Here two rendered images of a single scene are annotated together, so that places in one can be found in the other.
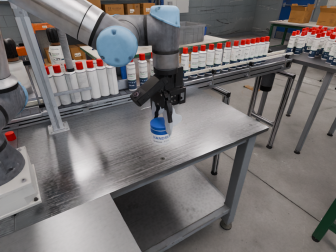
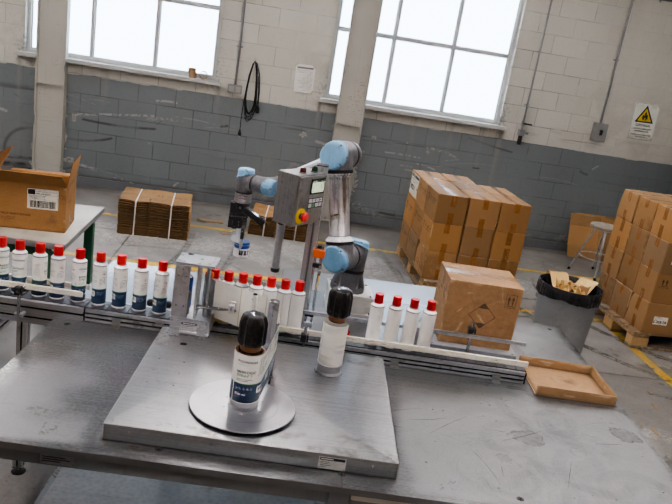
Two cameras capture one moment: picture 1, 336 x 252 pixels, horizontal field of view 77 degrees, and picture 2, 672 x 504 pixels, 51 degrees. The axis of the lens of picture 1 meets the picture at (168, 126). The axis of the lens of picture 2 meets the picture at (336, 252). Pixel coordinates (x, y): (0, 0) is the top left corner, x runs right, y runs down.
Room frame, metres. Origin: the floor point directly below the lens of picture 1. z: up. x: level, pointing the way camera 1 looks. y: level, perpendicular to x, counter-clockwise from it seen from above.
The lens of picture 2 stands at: (3.10, 1.81, 1.93)
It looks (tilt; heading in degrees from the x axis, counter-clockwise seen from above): 16 degrees down; 207
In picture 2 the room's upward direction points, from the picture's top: 9 degrees clockwise
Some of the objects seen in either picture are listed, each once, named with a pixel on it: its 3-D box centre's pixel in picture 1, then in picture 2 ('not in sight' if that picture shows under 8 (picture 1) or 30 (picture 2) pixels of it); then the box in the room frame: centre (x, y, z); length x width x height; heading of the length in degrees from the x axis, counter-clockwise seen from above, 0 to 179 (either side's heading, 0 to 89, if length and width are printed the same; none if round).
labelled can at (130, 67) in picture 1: (131, 73); not in sight; (1.20, 0.21, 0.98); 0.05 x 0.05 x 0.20
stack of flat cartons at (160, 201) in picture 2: not in sight; (156, 212); (-1.77, -2.68, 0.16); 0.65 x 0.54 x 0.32; 129
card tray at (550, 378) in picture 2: not in sight; (565, 379); (0.46, 1.50, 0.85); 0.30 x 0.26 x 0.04; 120
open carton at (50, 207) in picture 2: not in sight; (38, 188); (0.67, -1.26, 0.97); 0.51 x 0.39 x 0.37; 39
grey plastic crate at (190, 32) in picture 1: (178, 33); not in sight; (3.07, -0.15, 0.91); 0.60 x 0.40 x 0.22; 127
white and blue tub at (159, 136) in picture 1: (160, 130); (241, 248); (0.59, 0.02, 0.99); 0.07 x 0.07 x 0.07
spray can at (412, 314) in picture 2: not in sight; (410, 324); (0.77, 0.96, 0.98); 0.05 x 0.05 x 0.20
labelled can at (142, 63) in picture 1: (143, 71); (161, 287); (1.24, 0.15, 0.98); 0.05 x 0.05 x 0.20
